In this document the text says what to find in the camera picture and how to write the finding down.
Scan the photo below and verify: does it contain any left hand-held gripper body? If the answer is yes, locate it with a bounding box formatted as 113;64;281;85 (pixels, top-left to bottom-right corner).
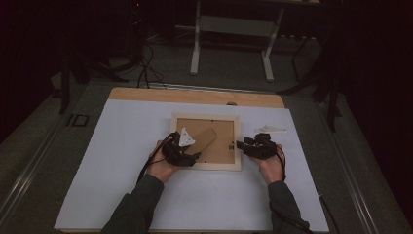
161;127;197;168

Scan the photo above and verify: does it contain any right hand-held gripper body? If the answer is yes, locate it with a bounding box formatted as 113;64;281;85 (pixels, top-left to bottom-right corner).
246;124;288;160

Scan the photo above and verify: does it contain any wooden photo frame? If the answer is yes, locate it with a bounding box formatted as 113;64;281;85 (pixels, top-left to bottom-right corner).
169;112;243;172

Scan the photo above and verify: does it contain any person's left hand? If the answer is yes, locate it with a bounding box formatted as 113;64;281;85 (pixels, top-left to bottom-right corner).
149;140;181;183

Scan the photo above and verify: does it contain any person's right hand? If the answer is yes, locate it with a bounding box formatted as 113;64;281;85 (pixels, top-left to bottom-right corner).
251;145;286;185

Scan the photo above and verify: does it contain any white table mat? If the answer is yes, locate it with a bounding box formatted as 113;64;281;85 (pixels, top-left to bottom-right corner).
53;98;329;232

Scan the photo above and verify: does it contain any metal floor strip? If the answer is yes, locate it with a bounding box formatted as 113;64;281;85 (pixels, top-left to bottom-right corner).
147;82;277;96

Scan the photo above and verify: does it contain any black metal stand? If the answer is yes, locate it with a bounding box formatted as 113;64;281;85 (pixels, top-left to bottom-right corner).
277;32;344;133
59;55;130;115

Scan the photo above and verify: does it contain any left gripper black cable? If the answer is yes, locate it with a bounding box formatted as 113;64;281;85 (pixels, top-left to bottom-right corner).
136;135;173;184

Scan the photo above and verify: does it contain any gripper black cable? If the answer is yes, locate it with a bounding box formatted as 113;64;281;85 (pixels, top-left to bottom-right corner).
268;144;315;234
136;135;173;184

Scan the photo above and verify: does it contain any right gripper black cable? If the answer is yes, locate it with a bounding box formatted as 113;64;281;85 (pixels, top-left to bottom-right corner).
268;144;315;234

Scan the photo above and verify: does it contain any black floor cable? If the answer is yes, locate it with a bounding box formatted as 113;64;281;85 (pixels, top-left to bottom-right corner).
145;61;169;91
136;43;154;89

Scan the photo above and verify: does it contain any thin black cable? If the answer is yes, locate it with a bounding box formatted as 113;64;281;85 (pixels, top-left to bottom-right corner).
316;189;340;234

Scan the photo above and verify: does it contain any metal floor rail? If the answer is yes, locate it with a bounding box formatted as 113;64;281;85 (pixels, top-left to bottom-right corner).
0;123;62;225
319;103;379;234

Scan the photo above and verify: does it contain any white metal desk frame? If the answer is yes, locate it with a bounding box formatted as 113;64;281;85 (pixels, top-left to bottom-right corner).
189;0;286;82

